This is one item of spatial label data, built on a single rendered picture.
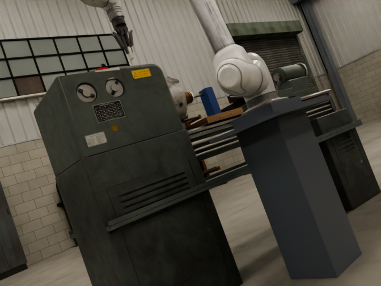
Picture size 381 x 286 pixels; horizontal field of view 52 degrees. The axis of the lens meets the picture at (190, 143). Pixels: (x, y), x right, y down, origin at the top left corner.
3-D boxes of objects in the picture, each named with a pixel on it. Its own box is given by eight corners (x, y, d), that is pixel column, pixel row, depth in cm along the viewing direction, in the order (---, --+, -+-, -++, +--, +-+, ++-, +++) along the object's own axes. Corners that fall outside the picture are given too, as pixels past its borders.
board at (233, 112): (208, 123, 230) (206, 117, 230) (177, 139, 259) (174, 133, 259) (244, 113, 247) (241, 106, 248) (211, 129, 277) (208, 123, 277)
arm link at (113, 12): (124, 6, 221) (127, 16, 221) (118, 14, 228) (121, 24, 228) (110, 7, 216) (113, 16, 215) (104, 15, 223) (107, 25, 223)
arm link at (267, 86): (280, 91, 194) (265, 49, 196) (270, 91, 178) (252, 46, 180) (252, 103, 202) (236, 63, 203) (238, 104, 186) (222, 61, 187)
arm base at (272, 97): (295, 97, 193) (290, 87, 193) (268, 104, 178) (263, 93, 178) (266, 110, 206) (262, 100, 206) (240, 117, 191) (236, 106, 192)
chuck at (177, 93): (182, 117, 222) (160, 68, 227) (158, 137, 247) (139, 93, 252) (194, 113, 227) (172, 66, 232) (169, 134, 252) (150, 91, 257)
